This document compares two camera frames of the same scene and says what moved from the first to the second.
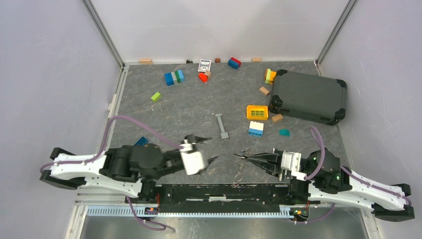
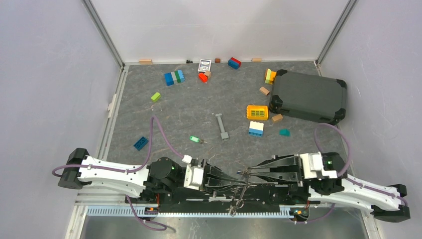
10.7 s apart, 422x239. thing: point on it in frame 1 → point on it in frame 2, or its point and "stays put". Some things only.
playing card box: [205, 65] stays put
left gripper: [196, 139] → [216, 179]
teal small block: [284, 132] stays put
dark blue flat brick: [142, 141] stays put
